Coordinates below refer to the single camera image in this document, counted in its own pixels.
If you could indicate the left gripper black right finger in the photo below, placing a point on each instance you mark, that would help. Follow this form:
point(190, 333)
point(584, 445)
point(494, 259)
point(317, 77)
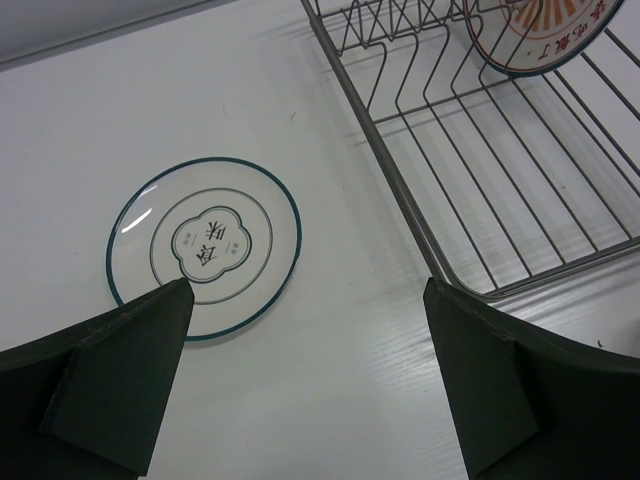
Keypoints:
point(528, 403)

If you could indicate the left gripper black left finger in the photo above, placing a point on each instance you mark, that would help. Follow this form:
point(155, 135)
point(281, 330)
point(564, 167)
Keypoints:
point(88, 401)

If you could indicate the clear glass plate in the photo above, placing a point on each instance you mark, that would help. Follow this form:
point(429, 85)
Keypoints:
point(228, 226)

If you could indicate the orange sunburst white plate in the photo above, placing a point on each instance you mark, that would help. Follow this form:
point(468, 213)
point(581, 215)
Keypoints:
point(529, 38)

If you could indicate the grey wire dish rack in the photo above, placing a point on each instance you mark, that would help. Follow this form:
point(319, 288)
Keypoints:
point(507, 184)

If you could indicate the aluminium table frame rail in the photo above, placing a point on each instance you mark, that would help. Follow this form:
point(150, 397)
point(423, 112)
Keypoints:
point(32, 31)

